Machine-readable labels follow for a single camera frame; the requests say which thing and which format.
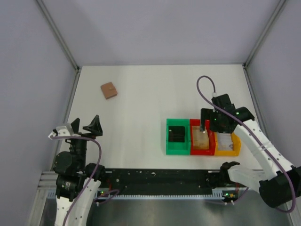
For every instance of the grey cable duct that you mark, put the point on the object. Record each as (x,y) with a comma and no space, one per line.
(216,195)

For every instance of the yellow plastic bin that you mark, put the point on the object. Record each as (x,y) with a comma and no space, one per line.
(236,147)

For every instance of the red plastic bin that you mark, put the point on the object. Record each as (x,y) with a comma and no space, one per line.
(208,152)

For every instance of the silver cards stack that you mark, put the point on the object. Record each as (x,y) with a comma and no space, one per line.
(225,142)

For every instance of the aluminium frame profile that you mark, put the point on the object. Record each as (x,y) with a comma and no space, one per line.
(57,34)

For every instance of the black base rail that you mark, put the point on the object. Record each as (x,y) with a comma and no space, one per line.
(163,181)

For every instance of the green plastic bin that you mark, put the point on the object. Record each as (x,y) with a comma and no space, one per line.
(178,148)

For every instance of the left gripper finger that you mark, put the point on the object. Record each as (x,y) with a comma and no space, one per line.
(94,128)
(75,126)

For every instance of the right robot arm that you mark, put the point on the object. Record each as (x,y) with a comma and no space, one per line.
(280,181)

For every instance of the black cards stack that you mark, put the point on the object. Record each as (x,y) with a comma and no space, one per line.
(176,134)

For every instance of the gold cards stack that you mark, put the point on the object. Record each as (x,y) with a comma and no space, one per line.
(200,139)

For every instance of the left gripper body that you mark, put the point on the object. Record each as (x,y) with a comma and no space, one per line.
(76,134)

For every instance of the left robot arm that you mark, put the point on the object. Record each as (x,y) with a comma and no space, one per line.
(77,181)

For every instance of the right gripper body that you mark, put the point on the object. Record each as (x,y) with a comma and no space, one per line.
(216,124)

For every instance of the brown leather card holder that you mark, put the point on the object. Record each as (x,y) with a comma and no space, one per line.
(109,90)

